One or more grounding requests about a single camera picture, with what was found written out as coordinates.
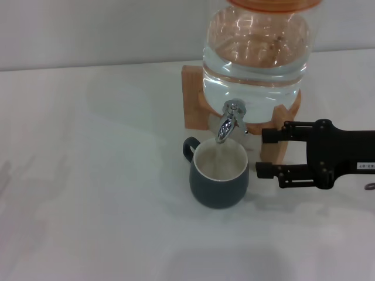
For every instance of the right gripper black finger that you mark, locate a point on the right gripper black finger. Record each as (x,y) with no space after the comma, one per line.
(271,136)
(266,169)

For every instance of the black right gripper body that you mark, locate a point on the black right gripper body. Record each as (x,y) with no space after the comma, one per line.
(337,152)

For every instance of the chrome faucet tap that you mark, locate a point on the chrome faucet tap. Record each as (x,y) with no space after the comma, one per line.
(226,124)

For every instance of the dark cup with white inside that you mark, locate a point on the dark cup with white inside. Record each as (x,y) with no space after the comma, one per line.
(218,190)

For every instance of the clear glass water jar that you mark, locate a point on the clear glass water jar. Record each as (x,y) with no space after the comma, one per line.
(255,67)

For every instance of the wooden jar stand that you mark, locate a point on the wooden jar stand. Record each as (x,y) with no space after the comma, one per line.
(192,99)

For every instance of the orange jar lid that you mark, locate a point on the orange jar lid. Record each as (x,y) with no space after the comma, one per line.
(272,5)

